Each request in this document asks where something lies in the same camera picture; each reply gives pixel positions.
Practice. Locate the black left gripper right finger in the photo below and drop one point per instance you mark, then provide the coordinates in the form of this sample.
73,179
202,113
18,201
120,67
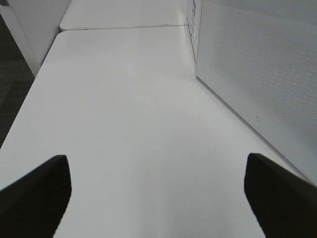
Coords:
284,205

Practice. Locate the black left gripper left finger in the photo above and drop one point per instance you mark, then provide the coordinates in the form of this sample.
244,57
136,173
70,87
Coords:
33,206

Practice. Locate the white microwave door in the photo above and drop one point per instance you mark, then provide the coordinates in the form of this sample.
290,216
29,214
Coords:
260,57

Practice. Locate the white microwave oven body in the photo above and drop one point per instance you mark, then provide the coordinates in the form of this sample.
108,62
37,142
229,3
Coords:
193,21

